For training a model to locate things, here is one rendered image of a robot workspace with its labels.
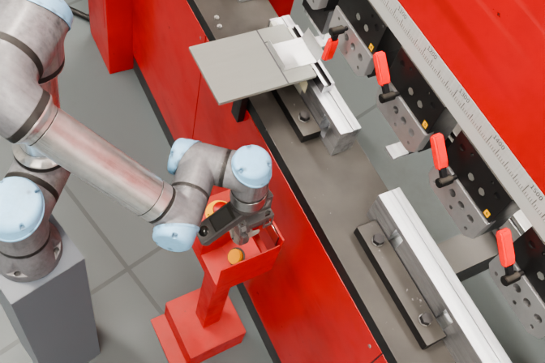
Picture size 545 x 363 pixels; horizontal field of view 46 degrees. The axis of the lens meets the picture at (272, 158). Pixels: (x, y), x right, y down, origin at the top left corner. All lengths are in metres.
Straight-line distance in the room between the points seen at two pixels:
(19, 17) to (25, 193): 0.42
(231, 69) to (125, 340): 1.09
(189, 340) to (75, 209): 0.68
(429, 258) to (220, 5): 0.92
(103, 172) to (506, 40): 0.66
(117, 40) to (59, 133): 1.65
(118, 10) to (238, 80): 1.10
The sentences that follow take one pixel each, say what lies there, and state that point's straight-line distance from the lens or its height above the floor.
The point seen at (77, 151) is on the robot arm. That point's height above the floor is 1.29.
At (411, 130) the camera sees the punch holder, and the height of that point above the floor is 1.22.
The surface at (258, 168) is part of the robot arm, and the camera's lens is 1.18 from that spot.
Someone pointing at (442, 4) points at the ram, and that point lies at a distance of 1.13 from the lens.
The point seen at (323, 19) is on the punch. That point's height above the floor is 1.14.
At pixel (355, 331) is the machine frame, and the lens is 1.57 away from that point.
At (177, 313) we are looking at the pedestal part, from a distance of 2.18.
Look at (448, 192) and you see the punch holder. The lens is 1.24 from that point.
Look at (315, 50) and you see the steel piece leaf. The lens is 1.63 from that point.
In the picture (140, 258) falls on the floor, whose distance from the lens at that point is 2.38.
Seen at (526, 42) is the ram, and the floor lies 1.56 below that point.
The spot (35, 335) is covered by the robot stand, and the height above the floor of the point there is 0.51.
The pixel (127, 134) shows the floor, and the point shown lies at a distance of 2.64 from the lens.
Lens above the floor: 2.18
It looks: 56 degrees down
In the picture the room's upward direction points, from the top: 18 degrees clockwise
